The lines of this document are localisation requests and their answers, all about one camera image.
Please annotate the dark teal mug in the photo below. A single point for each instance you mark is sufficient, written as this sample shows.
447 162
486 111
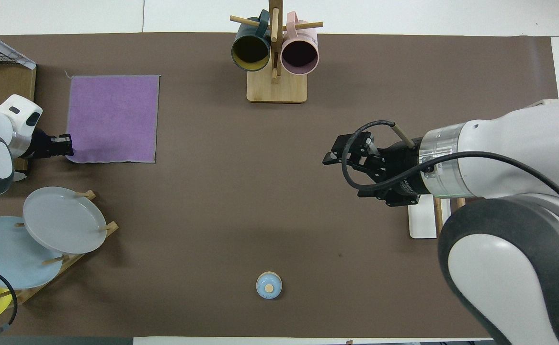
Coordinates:
245 33

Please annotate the brown table mat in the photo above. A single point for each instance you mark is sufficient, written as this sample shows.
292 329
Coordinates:
241 191

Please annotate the wooden shelf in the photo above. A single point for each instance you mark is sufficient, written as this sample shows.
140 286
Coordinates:
8 88

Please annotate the white marbled paper sheet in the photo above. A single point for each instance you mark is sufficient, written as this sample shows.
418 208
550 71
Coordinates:
6 50

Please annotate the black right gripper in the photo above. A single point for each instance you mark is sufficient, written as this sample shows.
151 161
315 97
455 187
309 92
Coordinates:
401 167

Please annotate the purple and grey towel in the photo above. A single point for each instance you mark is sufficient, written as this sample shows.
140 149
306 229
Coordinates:
114 117

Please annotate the wooden mug tree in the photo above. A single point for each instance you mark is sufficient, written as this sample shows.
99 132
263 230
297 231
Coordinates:
277 88

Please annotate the white towel rack wooden bars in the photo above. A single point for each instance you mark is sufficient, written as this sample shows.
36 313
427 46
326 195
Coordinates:
420 225

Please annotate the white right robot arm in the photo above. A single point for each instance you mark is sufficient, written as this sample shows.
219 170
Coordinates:
509 268

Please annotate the light blue plate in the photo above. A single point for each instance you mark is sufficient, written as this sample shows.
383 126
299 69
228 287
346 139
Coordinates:
6 254

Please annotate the grey plate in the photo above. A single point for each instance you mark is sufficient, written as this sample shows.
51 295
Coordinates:
63 220

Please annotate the pink mug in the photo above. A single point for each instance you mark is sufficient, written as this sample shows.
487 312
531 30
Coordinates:
308 36

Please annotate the wooden plate rack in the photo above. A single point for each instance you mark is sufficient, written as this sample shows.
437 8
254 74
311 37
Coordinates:
75 261

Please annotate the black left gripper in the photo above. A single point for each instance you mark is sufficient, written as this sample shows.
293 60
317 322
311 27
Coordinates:
39 146

